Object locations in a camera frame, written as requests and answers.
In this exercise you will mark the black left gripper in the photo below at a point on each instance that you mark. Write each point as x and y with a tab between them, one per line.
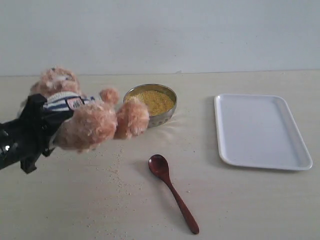
43	124

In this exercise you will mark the teddy bear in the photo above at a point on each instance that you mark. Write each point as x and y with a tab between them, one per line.
94	119

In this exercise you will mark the dark red wooden spoon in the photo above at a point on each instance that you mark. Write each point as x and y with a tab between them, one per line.
159	167

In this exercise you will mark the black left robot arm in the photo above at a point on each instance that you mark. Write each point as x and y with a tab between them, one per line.
13	142

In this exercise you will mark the steel bowl of yellow grain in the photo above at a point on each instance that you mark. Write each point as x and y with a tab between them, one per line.
160	99

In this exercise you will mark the white rectangular plastic tray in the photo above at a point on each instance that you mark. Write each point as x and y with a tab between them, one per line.
259	131

